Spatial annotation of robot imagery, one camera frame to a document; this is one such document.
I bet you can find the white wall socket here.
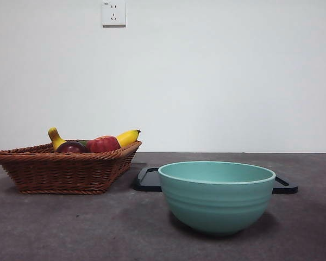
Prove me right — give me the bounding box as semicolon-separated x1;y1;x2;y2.
102;0;127;28

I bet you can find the brown wicker basket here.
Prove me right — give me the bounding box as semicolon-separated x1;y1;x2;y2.
0;140;142;195

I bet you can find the black rectangular tray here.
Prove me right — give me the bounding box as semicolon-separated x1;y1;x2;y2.
132;167;299;195

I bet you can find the yellow banana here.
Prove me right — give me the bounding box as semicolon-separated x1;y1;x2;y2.
48;127;141;152

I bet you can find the dark purple plum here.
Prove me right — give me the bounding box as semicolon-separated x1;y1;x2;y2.
56;141;88;153

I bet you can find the teal ribbed bowl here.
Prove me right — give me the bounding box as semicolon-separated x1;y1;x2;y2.
158;160;277;236

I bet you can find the red apple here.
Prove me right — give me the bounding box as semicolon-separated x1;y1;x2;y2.
86;135;121;153

